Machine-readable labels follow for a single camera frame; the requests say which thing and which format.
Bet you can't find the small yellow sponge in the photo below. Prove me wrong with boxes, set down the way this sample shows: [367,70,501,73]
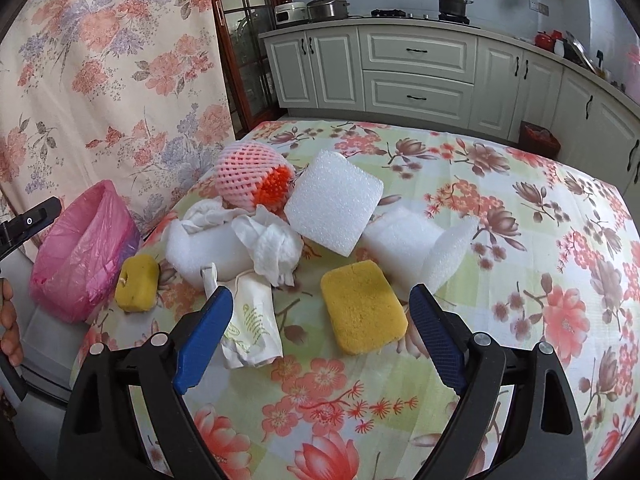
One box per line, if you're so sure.
[115,254,160,313]

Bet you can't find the large yellow sponge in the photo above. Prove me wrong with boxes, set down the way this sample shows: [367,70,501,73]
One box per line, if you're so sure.
[320,260,408,356]

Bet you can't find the white L-shaped foam piece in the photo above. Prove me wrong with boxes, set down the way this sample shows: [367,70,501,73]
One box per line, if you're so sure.
[361,206,478,300]

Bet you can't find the white paper towel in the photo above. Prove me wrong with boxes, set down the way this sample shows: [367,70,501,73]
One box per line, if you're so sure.
[231,205,304,287]

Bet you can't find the pink foam net with orange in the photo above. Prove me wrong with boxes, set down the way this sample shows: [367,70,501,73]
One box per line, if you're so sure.
[213,141,295,212]

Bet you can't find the white foam block square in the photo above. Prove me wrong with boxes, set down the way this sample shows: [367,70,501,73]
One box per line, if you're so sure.
[284,151,384,257]

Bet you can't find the pink lined trash bin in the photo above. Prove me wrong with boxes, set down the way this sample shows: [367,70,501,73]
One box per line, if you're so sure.
[29,180,141,324]

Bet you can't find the lower kitchen cabinets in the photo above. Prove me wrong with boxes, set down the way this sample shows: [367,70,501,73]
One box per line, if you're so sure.
[262,18,639,205]

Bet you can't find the person's left hand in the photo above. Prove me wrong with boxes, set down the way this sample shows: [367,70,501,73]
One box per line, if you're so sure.
[1,278,24,366]

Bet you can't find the floral tablecloth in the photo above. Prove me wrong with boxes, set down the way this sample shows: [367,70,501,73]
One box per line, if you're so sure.
[69,118,640,480]

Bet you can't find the floral curtain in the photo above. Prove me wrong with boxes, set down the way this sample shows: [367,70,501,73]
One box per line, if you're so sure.
[1,0,234,233]

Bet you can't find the small red floor bin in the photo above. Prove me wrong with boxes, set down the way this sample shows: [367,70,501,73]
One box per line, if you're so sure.
[518,122,561,160]

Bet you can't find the red kettle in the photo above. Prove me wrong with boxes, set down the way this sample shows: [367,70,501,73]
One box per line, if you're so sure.
[534,30,563,52]

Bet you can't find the dark wooden glass door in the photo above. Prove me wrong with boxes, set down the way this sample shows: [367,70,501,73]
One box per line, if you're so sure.
[212,0,288,138]

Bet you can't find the gas stove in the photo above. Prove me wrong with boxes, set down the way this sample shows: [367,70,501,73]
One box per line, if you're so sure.
[370,9,433,21]

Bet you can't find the black cooking pot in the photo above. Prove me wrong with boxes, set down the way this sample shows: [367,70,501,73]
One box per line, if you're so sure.
[438,0,473,25]

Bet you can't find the pink thermos bottle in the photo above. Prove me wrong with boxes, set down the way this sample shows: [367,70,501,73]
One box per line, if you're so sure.
[625,44,639,88]

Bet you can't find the silver rice cooker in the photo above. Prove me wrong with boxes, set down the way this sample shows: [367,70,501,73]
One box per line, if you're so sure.
[307,0,349,23]

